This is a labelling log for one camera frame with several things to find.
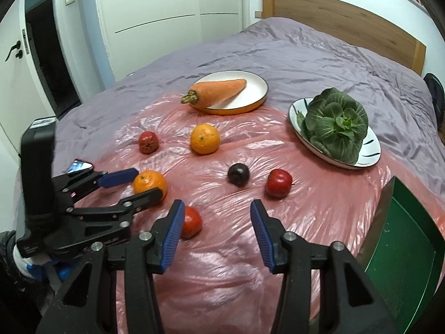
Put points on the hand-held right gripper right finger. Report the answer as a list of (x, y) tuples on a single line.
[(262, 233)]

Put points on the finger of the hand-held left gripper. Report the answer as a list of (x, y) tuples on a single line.
[(118, 177), (139, 201)]

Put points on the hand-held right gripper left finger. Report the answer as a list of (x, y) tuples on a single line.
[(172, 236)]

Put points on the orange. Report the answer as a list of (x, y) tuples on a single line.
[(149, 181), (205, 139)]

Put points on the small red apple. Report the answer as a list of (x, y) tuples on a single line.
[(193, 221), (148, 142), (278, 182)]

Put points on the dark plum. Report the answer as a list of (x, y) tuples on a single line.
[(238, 174)]

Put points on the green tray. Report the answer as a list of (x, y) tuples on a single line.
[(399, 268)]

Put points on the person's left hand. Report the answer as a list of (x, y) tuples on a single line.
[(33, 268)]

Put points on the red plastic sheet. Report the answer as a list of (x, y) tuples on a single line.
[(215, 285)]

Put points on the white door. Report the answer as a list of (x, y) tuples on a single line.
[(14, 87)]

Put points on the green bok choy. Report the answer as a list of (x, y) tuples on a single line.
[(333, 125)]

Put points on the carrot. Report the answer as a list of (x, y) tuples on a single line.
[(215, 92)]

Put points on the white plate with black marks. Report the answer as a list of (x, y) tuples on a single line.
[(370, 149)]

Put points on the white plate with orange rim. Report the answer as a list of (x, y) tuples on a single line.
[(250, 87)]

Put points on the white wardrobe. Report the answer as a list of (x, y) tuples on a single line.
[(156, 24)]

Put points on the wooden headboard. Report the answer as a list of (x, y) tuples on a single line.
[(347, 17)]

